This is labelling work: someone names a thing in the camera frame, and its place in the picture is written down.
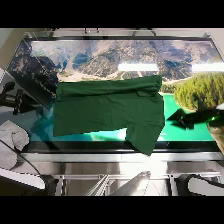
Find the green T-shirt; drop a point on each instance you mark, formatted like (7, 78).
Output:
(106, 110)

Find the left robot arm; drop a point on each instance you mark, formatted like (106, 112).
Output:
(20, 100)

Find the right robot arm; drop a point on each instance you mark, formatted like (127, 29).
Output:
(190, 118)

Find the grey garment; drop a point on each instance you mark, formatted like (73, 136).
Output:
(13, 138)

